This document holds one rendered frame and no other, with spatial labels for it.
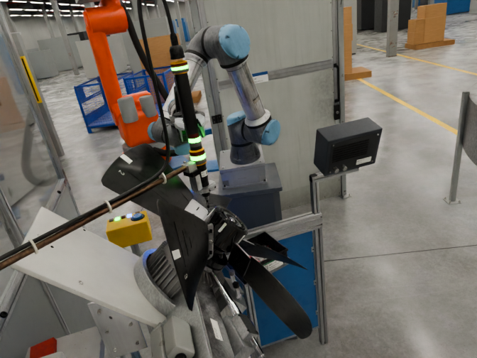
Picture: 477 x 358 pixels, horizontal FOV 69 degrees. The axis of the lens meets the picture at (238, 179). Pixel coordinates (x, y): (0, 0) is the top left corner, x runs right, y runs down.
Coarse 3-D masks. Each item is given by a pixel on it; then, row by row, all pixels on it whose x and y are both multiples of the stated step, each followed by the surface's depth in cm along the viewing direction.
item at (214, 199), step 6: (192, 192) 131; (192, 198) 126; (198, 198) 125; (210, 198) 126; (216, 198) 127; (222, 198) 128; (228, 198) 131; (204, 204) 120; (210, 204) 119; (216, 204) 120; (222, 204) 120; (228, 204) 121; (210, 210) 114
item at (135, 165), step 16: (144, 144) 104; (144, 160) 100; (160, 160) 103; (112, 176) 91; (128, 176) 94; (144, 176) 96; (176, 176) 102; (144, 192) 94; (160, 192) 97; (176, 192) 99
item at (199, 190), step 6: (186, 162) 99; (192, 168) 98; (186, 174) 99; (192, 174) 97; (198, 174) 99; (192, 180) 101; (198, 180) 100; (210, 180) 106; (192, 186) 102; (198, 186) 101; (210, 186) 103; (198, 192) 102; (204, 192) 102
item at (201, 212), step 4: (192, 200) 101; (188, 204) 100; (192, 204) 101; (196, 204) 101; (188, 208) 100; (192, 208) 100; (196, 208) 101; (200, 208) 102; (204, 208) 102; (192, 212) 100; (196, 212) 100; (200, 212) 101; (204, 212) 102; (200, 216) 101; (204, 216) 101
